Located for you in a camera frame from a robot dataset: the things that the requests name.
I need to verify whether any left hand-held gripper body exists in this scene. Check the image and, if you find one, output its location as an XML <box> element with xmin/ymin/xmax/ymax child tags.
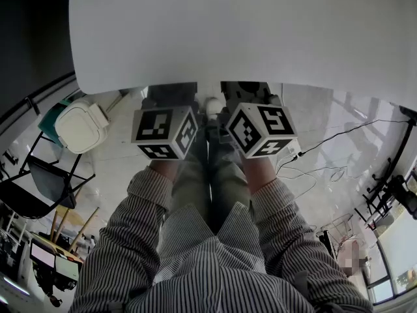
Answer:
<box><xmin>131</xmin><ymin>106</ymin><xmax>199</xmax><ymax>161</ymax></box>

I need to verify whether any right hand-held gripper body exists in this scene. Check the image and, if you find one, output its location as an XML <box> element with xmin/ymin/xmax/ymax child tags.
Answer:
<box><xmin>225</xmin><ymin>102</ymin><xmax>299</xmax><ymax>159</ymax></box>

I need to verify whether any person's right forearm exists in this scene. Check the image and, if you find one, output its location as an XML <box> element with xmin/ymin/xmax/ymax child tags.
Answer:
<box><xmin>241</xmin><ymin>156</ymin><xmax>313</xmax><ymax>241</ymax></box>

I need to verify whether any person's left forearm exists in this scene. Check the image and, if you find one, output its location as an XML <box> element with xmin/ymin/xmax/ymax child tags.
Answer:
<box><xmin>104</xmin><ymin>158</ymin><xmax>182</xmax><ymax>241</ymax></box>

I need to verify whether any white desk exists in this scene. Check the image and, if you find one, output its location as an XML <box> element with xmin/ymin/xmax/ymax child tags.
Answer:
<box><xmin>68</xmin><ymin>0</ymin><xmax>417</xmax><ymax>110</ymax></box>

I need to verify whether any white shoe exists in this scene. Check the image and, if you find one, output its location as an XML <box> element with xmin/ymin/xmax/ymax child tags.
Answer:
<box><xmin>205</xmin><ymin>97</ymin><xmax>223</xmax><ymax>121</ymax></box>

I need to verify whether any white power strip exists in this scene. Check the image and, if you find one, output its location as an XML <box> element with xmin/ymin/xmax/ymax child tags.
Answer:
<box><xmin>286</xmin><ymin>140</ymin><xmax>302</xmax><ymax>158</ymax></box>

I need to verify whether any person's right leg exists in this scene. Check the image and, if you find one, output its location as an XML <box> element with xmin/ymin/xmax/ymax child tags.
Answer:
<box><xmin>208</xmin><ymin>125</ymin><xmax>253</xmax><ymax>234</ymax></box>

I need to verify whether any person's leg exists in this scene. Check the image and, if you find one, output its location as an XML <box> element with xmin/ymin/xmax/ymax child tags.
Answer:
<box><xmin>208</xmin><ymin>125</ymin><xmax>253</xmax><ymax>234</ymax></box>
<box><xmin>167</xmin><ymin>132</ymin><xmax>209</xmax><ymax>228</ymax></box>

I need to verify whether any person's left leg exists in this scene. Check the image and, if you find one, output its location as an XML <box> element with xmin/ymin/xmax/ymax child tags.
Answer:
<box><xmin>167</xmin><ymin>132</ymin><xmax>209</xmax><ymax>228</ymax></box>

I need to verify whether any cream lidded trash bin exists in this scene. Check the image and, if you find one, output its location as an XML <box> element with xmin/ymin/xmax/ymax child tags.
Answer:
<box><xmin>54</xmin><ymin>98</ymin><xmax>111</xmax><ymax>154</ymax></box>

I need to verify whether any green box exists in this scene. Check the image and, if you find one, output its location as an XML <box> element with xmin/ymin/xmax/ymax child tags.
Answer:
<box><xmin>38</xmin><ymin>98</ymin><xmax>74</xmax><ymax>148</ymax></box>

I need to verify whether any black folding chair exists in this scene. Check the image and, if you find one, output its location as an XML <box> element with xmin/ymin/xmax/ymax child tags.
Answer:
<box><xmin>0</xmin><ymin>130</ymin><xmax>97</xmax><ymax>220</ymax></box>

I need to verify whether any wooden stool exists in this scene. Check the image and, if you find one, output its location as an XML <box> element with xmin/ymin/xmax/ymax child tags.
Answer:
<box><xmin>48</xmin><ymin>205</ymin><xmax>100</xmax><ymax>254</ymax></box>

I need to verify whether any person's striped shirt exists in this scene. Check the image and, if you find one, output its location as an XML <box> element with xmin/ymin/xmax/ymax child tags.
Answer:
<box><xmin>68</xmin><ymin>200</ymin><xmax>375</xmax><ymax>313</ymax></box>

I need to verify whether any black tripod stand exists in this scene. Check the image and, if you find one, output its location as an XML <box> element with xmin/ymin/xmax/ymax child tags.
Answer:
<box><xmin>354</xmin><ymin>108</ymin><xmax>417</xmax><ymax>231</ymax></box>

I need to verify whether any laptop with pale screen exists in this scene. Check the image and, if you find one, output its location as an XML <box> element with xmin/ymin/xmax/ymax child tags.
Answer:
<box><xmin>29</xmin><ymin>241</ymin><xmax>56</xmax><ymax>269</ymax></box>
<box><xmin>54</xmin><ymin>254</ymin><xmax>81</xmax><ymax>282</ymax></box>

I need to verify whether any white looped cable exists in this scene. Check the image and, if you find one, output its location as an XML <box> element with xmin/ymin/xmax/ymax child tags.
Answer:
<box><xmin>276</xmin><ymin>155</ymin><xmax>346</xmax><ymax>208</ymax></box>

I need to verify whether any black floor cable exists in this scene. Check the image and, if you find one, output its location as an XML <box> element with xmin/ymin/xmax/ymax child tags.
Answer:
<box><xmin>298</xmin><ymin>118</ymin><xmax>412</xmax><ymax>158</ymax></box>

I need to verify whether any grey backpack strap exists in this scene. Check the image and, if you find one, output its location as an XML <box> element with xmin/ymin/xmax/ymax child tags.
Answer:
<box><xmin>295</xmin><ymin>271</ymin><xmax>309</xmax><ymax>296</ymax></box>

